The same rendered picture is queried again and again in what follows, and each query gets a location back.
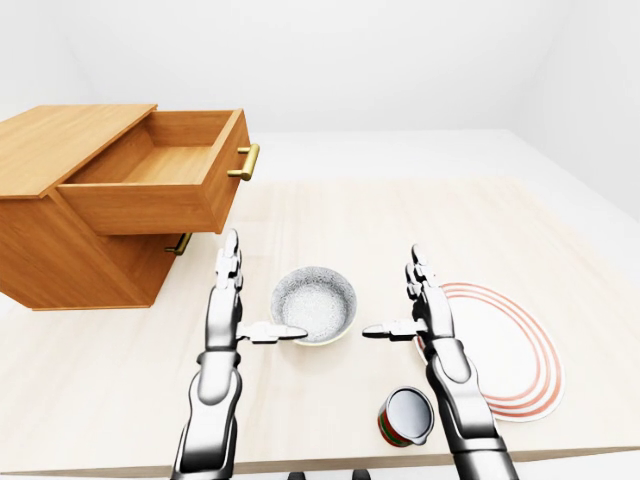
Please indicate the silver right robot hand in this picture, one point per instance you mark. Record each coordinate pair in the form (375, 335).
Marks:
(435, 315)

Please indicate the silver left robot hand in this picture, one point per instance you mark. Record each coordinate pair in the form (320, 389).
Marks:
(222, 320)

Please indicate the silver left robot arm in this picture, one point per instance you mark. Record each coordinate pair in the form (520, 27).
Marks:
(212, 400)

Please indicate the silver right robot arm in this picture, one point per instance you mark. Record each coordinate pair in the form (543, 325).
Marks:
(467, 410)

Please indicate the patterned grey bowl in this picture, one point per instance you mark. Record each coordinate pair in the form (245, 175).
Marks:
(312, 305)

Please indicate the wooden cabinet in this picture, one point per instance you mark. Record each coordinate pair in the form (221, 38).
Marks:
(45, 145)

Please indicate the white plate with red rings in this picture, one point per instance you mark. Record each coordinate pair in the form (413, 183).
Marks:
(505, 350)

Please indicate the closed wooden drawer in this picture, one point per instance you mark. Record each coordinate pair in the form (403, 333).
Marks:
(142, 267)

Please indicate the red and green tin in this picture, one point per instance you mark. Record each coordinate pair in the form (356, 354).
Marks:
(407, 415)

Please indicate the open wooden drawer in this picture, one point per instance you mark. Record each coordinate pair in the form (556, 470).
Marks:
(150, 207)

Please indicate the small dark shape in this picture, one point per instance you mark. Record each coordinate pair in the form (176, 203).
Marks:
(296, 476)
(359, 475)

